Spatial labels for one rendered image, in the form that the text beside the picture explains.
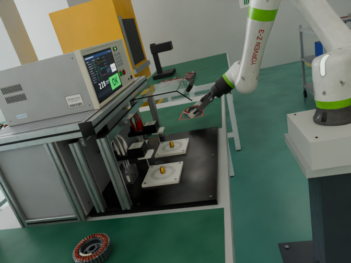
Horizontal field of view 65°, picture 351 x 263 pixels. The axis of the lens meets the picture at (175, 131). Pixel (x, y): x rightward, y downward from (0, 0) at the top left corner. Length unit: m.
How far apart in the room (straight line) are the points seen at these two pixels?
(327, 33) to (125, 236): 1.05
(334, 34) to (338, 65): 0.20
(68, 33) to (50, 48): 2.43
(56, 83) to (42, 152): 0.24
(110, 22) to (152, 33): 1.89
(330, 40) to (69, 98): 1.01
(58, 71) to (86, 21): 3.87
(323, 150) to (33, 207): 1.06
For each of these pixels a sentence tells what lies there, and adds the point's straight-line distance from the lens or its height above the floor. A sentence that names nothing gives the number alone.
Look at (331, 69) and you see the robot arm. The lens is 1.09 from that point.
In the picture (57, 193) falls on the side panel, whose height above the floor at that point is 0.87.
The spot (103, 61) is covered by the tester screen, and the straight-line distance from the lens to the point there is 1.11.
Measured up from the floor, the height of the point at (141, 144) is 0.92.
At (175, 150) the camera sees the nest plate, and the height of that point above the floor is 0.78.
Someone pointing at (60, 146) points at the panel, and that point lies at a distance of 0.99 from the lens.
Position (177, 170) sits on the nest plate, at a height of 0.78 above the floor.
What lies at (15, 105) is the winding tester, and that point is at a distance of 1.17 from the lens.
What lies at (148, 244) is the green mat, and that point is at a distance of 0.88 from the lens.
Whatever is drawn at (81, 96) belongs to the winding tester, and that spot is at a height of 1.17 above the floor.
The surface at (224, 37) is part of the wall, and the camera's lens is 6.29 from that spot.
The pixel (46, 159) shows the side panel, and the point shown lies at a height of 1.01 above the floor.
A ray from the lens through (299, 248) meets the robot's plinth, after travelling 1.82.
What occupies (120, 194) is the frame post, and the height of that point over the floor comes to 0.83.
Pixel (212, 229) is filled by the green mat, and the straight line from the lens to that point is 0.86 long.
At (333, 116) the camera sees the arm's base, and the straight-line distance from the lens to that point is 1.14.
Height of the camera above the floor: 1.32
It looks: 21 degrees down
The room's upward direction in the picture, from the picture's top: 15 degrees counter-clockwise
